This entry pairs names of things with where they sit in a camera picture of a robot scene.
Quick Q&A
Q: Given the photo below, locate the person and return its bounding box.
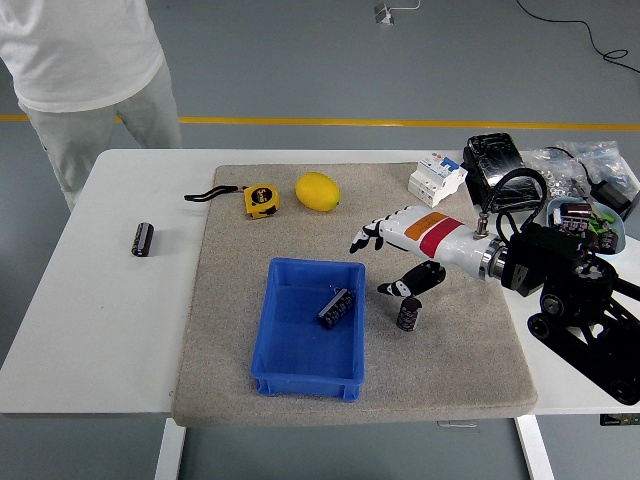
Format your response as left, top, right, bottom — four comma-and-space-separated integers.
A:
0, 0, 184, 211

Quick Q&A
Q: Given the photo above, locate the large brown capacitor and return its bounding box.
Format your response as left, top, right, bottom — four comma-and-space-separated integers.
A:
558, 201, 594, 235

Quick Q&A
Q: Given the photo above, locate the yellow tape measure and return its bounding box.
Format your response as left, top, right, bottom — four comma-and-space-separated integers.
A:
183, 183, 280, 221

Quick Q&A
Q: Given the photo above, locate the black wrapped device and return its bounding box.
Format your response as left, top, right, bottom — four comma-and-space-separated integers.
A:
460, 132, 546, 214

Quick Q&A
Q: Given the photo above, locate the clear bag with blue print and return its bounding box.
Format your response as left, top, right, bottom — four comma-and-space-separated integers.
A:
554, 140, 640, 201

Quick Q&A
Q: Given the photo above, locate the blue plastic box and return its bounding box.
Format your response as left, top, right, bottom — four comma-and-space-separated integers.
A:
249, 256, 367, 401

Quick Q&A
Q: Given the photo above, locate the large black power adapter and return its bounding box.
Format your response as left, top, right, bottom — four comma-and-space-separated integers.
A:
589, 179, 634, 219

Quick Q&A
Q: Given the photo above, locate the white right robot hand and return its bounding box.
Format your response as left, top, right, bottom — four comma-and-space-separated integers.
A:
348, 204, 495, 300

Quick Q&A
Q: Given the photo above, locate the white table leg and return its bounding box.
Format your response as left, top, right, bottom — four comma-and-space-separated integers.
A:
514, 415, 556, 480
153, 417, 187, 480

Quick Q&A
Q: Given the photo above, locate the light blue bowl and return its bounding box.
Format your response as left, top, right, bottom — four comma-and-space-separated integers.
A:
544, 198, 629, 257

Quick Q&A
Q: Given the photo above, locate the black floor cable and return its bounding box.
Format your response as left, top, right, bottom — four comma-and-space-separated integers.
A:
514, 0, 640, 76

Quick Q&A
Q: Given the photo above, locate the yellow lemon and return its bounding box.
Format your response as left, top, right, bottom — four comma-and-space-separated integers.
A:
294, 171, 342, 213

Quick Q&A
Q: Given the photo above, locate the grey-brown mat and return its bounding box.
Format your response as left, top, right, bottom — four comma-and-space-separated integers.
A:
170, 163, 539, 429

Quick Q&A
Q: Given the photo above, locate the clear bag of metal nuts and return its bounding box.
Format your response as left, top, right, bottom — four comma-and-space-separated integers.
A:
524, 148, 591, 201

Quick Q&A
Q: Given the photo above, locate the white left table leg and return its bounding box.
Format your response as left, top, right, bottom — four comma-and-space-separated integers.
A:
153, 417, 187, 480

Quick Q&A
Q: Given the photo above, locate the white right table leg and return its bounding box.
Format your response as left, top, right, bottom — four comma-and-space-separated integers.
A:
514, 415, 556, 480

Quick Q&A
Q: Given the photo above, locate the white circuit breaker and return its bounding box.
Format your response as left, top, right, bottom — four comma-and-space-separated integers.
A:
407, 153, 468, 209

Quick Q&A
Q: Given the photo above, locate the dark brown cylindrical battery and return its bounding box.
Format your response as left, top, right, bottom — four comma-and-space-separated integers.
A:
397, 297, 423, 332
130, 222, 155, 259
317, 285, 357, 331

